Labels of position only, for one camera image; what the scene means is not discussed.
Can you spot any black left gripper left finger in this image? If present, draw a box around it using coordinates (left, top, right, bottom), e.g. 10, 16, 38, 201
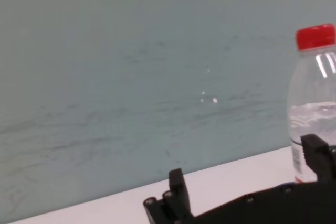
143, 167, 196, 224

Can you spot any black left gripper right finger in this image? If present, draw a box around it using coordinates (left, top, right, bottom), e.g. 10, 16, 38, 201
300, 134, 336, 183

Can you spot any clear red-capped water bottle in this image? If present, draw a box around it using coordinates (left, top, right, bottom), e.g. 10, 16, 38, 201
287, 23, 336, 184

